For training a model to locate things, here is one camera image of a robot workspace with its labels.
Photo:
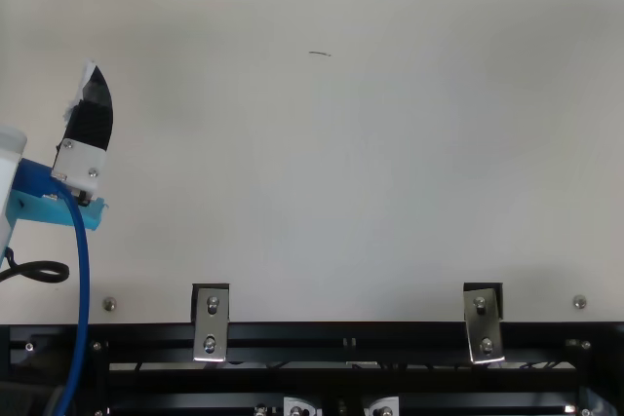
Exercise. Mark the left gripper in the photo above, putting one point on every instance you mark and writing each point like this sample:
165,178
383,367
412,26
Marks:
39,201

